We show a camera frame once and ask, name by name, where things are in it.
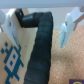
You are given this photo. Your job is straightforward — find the purple block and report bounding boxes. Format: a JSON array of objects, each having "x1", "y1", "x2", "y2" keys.
[{"x1": 73, "y1": 77, "x2": 84, "y2": 84}]

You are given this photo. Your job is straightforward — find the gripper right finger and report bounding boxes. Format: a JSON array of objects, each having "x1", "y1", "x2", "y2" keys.
[{"x1": 58, "y1": 7, "x2": 84, "y2": 50}]

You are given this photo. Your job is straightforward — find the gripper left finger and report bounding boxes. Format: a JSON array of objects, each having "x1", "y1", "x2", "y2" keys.
[{"x1": 0, "y1": 8, "x2": 22, "y2": 48}]

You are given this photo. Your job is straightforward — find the wooden drawer box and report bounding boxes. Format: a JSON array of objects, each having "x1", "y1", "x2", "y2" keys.
[{"x1": 0, "y1": 9, "x2": 40, "y2": 84}]

